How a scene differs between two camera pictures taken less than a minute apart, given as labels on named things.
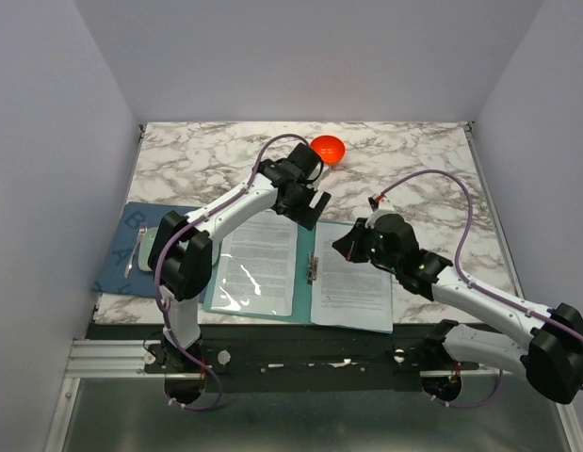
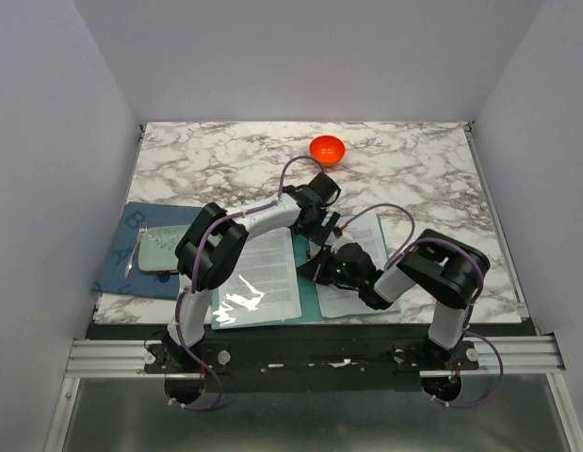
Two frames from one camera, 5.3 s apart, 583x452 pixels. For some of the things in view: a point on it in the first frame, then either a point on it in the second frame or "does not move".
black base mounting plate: x=296 y=358 does not move
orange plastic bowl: x=331 y=149 does not move
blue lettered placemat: x=110 y=277 does not move
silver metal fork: x=141 y=231 does not move
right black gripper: x=349 y=244 to x=321 y=263
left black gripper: x=305 y=216 to x=317 y=234
